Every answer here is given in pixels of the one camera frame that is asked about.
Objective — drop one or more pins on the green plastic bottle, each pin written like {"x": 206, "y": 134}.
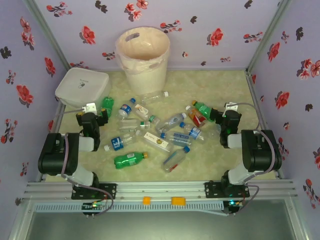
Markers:
{"x": 108, "y": 102}

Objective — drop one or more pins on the green soda bottle orange cap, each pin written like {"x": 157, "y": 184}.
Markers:
{"x": 203, "y": 108}
{"x": 127, "y": 160}

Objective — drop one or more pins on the blue label cola bottle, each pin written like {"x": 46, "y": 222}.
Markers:
{"x": 125, "y": 109}

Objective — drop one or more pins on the blue label white cap bottle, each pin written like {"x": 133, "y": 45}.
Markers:
{"x": 116, "y": 143}

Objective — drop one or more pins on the clear bottle green band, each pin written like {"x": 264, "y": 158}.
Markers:
{"x": 130, "y": 125}

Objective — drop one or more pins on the bottle with colourful white label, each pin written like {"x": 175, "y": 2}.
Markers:
{"x": 141, "y": 110}

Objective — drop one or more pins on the clear bottle blue cap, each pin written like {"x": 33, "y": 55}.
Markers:
{"x": 175, "y": 160}
{"x": 178, "y": 137}

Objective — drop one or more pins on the clear bottle pale blue label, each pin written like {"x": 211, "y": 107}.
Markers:
{"x": 170, "y": 122}

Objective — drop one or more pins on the small clear bottle green cap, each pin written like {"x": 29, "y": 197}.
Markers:
{"x": 155, "y": 121}

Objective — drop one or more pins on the tall square clear bottle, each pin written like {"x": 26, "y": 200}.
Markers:
{"x": 155, "y": 140}

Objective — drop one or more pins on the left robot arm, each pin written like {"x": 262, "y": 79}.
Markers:
{"x": 57, "y": 155}

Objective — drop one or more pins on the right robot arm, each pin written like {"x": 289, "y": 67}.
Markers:
{"x": 260, "y": 150}

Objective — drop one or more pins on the beige waste bin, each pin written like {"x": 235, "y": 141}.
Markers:
{"x": 147, "y": 80}

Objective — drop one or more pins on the translucent plastic bin liner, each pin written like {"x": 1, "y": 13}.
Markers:
{"x": 142, "y": 47}

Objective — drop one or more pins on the white plastic storage box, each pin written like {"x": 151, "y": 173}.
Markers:
{"x": 80, "y": 85}

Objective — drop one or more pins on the left circuit board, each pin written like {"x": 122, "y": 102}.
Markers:
{"x": 92, "y": 206}

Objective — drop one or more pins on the circuit board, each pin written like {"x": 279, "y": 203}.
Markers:
{"x": 92, "y": 206}
{"x": 232, "y": 203}

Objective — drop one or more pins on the right circuit board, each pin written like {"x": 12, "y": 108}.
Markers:
{"x": 232, "y": 203}

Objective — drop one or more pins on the small orange clip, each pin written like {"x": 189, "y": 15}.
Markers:
{"x": 146, "y": 200}

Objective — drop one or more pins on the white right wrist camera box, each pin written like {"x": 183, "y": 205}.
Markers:
{"x": 231, "y": 106}

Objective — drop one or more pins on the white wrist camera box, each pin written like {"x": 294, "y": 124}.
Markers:
{"x": 90, "y": 107}
{"x": 231, "y": 106}

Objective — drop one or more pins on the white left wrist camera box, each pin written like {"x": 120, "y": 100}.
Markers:
{"x": 90, "y": 107}

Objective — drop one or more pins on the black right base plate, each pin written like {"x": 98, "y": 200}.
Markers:
{"x": 212, "y": 190}

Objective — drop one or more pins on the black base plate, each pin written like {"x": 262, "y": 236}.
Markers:
{"x": 212, "y": 190}
{"x": 110, "y": 191}

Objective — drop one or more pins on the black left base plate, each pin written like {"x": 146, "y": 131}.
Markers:
{"x": 110, "y": 191}

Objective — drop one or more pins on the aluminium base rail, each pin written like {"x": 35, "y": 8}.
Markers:
{"x": 160, "y": 188}

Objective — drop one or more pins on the aluminium frame post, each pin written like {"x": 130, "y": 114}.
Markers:
{"x": 47, "y": 35}
{"x": 268, "y": 32}

